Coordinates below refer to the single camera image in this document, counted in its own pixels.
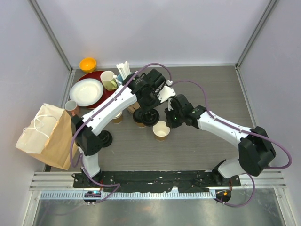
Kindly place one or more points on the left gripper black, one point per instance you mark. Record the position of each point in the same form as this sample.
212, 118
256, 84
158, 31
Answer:
158, 102

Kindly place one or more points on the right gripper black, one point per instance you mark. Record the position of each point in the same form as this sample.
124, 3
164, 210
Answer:
170, 123

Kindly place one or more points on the black cup lid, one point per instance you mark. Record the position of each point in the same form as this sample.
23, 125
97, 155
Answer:
150, 118
137, 116

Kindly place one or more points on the brown paper cups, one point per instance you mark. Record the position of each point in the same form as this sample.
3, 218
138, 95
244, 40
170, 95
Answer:
118, 118

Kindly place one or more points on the black lid stack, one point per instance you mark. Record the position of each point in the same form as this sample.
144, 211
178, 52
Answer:
106, 138

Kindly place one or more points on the lidded brown paper cup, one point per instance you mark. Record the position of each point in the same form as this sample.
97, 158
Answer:
141, 125

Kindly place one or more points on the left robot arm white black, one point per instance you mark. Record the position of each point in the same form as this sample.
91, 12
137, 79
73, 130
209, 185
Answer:
86, 129

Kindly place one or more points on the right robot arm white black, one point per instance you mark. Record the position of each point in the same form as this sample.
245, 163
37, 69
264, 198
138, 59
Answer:
255, 152

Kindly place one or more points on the cardboard cup carrier front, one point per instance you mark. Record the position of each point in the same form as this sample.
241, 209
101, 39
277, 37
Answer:
132, 108

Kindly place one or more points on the blue cup holder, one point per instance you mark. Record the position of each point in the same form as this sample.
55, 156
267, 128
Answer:
119, 78

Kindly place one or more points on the white wrapped straws bundle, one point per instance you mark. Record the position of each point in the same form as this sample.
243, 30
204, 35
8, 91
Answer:
124, 69

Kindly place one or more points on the pale yellow mug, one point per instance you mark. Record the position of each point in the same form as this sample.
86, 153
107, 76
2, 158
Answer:
108, 80

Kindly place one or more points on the red round tray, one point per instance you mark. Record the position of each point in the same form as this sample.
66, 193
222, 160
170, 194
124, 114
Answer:
106, 93

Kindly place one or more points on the white plate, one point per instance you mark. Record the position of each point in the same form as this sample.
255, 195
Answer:
86, 92

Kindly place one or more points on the orange bowl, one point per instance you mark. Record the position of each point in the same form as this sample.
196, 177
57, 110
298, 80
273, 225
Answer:
88, 65

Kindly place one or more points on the small white pink cup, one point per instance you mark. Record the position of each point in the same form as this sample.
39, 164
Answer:
72, 108

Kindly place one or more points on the brown paper bag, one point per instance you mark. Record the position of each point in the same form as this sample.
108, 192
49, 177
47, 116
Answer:
48, 137

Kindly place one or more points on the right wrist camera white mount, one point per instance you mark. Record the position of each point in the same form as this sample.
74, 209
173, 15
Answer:
169, 105

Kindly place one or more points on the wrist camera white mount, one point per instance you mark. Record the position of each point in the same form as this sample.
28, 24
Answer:
169, 105
167, 92

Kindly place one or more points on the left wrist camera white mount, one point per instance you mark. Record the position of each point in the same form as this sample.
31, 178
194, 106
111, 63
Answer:
167, 92

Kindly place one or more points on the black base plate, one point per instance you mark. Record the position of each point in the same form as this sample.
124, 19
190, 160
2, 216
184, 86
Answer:
163, 181

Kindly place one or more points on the white slotted cable duct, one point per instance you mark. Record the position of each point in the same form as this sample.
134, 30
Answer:
96, 195

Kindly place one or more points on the aluminium rail frame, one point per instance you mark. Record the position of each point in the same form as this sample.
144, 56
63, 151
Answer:
63, 180

